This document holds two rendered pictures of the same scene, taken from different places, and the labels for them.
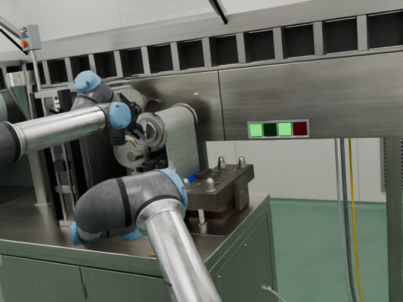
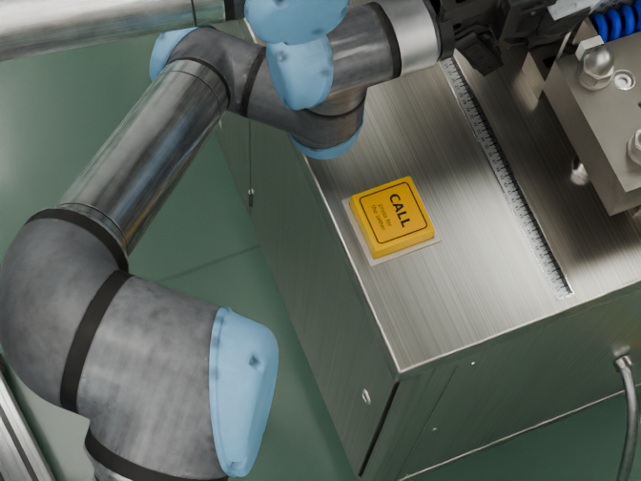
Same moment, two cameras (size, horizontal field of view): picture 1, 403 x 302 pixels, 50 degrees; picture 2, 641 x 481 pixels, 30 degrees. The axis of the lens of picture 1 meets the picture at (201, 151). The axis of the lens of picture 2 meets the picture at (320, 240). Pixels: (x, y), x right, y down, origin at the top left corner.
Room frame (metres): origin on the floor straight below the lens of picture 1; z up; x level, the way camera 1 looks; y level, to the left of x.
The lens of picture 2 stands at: (0.83, -0.08, 2.09)
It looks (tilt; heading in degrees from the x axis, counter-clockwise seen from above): 68 degrees down; 34
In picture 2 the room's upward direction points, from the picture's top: 7 degrees clockwise
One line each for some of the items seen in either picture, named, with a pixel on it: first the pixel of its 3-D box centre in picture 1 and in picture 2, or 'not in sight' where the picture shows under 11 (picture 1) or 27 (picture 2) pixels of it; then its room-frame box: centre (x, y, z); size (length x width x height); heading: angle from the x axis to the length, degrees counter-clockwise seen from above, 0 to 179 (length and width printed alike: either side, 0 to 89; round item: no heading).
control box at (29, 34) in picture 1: (28, 38); not in sight; (1.86, 0.66, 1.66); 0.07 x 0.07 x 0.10; 52
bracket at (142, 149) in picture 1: (143, 186); not in sight; (1.56, 0.23, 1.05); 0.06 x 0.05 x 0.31; 153
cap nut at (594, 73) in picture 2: (185, 184); (599, 63); (1.51, 0.07, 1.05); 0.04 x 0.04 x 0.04
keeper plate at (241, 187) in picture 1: (242, 192); not in sight; (1.61, -0.14, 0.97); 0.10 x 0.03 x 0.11; 153
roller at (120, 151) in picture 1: (144, 144); not in sight; (1.75, 0.23, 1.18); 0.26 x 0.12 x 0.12; 153
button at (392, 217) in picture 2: not in sight; (391, 217); (1.30, 0.15, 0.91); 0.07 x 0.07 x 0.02; 63
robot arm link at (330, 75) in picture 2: not in sight; (330, 59); (1.31, 0.26, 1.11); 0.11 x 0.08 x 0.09; 153
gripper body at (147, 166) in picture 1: (151, 174); (485, 3); (1.45, 0.18, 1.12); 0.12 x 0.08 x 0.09; 153
